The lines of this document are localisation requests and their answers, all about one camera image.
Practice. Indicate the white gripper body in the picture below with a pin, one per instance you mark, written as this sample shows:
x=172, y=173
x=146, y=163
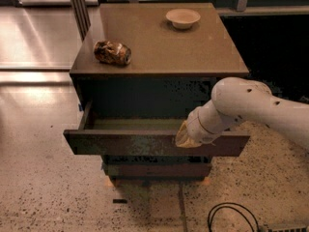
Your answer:
x=195, y=129

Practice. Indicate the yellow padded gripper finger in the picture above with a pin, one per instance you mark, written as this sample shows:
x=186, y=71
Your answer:
x=183, y=140

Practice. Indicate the drawer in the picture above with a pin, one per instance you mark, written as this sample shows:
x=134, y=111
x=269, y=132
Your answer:
x=144, y=137

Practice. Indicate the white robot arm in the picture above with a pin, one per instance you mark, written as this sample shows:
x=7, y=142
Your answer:
x=236, y=100

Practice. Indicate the white shallow bowl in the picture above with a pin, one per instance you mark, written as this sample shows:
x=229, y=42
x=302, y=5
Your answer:
x=183, y=19

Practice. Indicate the crushed brown soda can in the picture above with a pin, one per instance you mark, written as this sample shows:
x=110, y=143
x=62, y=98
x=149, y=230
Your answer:
x=112, y=53

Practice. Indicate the grey power strip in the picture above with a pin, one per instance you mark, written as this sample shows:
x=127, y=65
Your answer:
x=284, y=227

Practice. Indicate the metal window frame post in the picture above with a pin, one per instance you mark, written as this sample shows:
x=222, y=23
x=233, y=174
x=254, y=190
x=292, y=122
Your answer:
x=81, y=16

